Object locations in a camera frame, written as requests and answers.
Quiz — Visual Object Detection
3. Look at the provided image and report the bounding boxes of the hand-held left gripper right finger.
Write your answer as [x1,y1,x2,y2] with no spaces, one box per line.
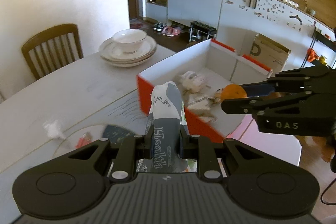
[180,127,273,182]

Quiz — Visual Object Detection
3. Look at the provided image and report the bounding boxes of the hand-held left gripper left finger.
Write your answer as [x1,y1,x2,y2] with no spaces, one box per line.
[60,126,155,182]

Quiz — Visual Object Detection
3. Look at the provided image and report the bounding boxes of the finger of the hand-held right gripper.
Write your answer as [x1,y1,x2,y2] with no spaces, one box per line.
[220,90,315,116]
[240,66,336,97]

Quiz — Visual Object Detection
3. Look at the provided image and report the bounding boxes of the orange tangerine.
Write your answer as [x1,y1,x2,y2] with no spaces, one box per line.
[220,84,248,102]

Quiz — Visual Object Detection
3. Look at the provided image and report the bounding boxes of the grey white milk pouch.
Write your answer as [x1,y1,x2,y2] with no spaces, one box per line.
[136,81,198,174]

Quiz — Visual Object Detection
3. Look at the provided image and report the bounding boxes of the red cardboard box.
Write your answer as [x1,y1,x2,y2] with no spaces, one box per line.
[136,39,273,144]

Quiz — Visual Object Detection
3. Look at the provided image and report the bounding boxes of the printed wrapper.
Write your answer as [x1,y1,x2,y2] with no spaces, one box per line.
[175,71,208,95]

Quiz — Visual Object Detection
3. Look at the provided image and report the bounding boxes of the white marble-print desktop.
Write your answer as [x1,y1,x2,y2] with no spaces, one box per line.
[0,44,226,224]

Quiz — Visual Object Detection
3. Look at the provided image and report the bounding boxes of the pale pink flat panel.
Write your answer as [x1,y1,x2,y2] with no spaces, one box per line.
[223,115,302,167]

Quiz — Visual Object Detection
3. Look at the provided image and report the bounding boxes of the large cardboard box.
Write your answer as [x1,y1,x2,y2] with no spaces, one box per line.
[253,34,291,73]

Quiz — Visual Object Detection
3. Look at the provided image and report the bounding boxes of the pink red wrapper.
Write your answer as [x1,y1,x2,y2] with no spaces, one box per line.
[76,133,93,149]

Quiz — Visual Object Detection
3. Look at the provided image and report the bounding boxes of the black shoe rack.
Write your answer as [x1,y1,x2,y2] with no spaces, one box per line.
[189,21,217,42]

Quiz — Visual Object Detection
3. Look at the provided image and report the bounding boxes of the white gold-rimmed plate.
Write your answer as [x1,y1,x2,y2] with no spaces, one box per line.
[101,52,157,68]

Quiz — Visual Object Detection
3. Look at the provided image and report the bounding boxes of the crumpled white tissue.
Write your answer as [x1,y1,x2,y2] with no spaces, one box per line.
[43,120,67,139]

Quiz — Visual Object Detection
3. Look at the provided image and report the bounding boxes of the stack of white dishes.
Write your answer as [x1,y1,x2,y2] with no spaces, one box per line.
[99,36,157,63]

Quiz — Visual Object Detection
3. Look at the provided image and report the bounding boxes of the pink shoes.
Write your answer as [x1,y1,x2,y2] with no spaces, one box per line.
[161,26,182,37]

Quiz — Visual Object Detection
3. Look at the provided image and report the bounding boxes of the white gold-rimmed bowl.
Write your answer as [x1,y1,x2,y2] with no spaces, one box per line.
[112,29,147,54]

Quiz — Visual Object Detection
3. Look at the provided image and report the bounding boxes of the wooden chair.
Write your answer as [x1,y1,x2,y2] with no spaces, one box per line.
[21,24,84,80]

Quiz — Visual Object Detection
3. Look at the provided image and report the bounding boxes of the grey wall cabinet unit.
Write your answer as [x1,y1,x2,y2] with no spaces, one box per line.
[143,0,336,77]

